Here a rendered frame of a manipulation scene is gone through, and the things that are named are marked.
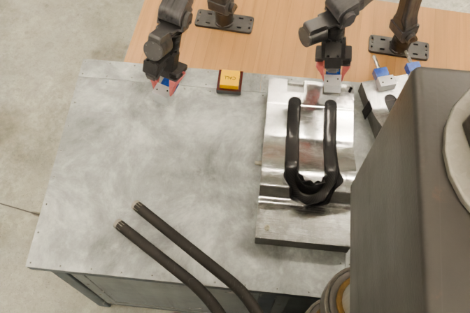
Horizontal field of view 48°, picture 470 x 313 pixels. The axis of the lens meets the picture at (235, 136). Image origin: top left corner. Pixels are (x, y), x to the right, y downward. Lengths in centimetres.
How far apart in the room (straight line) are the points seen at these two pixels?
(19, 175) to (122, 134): 104
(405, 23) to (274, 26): 45
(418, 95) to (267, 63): 148
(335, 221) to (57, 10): 210
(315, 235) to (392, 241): 114
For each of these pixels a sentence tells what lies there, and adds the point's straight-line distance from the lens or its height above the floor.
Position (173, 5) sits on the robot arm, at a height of 119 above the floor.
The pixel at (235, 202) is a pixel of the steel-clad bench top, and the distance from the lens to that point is 156.
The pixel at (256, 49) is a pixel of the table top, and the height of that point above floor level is 80.
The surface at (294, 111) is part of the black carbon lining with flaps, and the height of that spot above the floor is 88.
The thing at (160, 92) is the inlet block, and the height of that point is 95.
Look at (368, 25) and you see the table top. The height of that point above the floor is 80.
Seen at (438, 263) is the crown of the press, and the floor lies 201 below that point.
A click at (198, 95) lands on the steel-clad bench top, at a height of 80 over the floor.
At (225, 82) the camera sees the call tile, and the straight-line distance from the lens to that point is 170.
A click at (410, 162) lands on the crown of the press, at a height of 199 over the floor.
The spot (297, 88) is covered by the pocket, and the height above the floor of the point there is 86.
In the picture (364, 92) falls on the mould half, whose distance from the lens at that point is 171.
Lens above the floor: 227
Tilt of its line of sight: 63 degrees down
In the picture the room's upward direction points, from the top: straight up
